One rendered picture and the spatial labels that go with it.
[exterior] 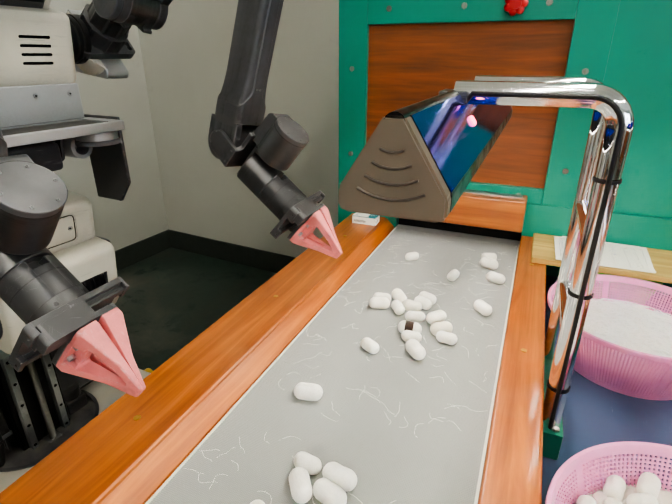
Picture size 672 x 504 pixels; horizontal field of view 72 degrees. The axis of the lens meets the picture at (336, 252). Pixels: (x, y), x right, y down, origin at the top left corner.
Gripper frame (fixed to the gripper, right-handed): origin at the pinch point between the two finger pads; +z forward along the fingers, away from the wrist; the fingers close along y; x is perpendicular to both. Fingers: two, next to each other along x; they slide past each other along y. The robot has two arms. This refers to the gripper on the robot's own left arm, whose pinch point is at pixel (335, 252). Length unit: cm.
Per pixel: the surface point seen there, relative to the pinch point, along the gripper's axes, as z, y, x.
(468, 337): 24.1, 2.5, -4.8
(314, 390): 10.8, -20.2, 4.0
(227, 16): -121, 146, 42
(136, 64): -154, 147, 99
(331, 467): 15.9, -30.3, -0.5
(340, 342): 10.5, -6.6, 6.8
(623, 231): 39, 46, -26
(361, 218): -2.3, 38.8, 12.3
